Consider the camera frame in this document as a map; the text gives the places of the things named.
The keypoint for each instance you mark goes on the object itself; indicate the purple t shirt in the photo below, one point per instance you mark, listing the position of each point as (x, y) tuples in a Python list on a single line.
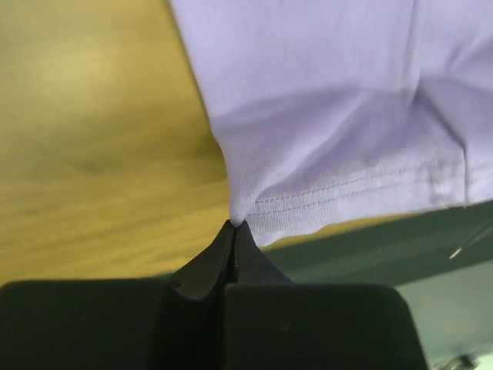
[(331, 111)]

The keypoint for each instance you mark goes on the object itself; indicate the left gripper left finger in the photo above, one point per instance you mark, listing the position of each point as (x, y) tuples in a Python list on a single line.
[(154, 322)]

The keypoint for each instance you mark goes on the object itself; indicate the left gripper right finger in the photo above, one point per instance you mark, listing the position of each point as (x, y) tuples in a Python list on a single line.
[(273, 323)]

